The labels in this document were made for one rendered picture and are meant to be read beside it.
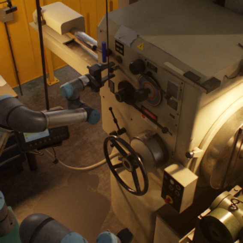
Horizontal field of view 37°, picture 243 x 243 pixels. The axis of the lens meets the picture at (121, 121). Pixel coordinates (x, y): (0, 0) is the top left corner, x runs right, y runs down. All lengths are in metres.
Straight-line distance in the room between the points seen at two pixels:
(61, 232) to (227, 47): 1.21
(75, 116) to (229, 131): 0.79
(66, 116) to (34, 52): 2.85
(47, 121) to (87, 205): 1.90
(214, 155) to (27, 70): 3.09
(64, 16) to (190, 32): 1.48
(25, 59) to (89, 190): 1.82
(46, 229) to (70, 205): 2.36
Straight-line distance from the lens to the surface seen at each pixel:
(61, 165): 2.66
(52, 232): 1.13
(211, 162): 2.02
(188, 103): 1.75
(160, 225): 2.73
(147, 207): 2.75
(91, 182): 3.62
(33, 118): 1.64
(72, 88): 1.89
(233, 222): 1.92
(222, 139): 1.98
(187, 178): 1.95
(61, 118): 1.73
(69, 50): 3.16
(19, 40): 4.39
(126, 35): 1.96
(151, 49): 1.85
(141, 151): 2.03
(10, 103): 1.69
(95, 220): 3.38
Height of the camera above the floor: 2.85
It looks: 43 degrees down
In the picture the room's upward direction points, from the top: straight up
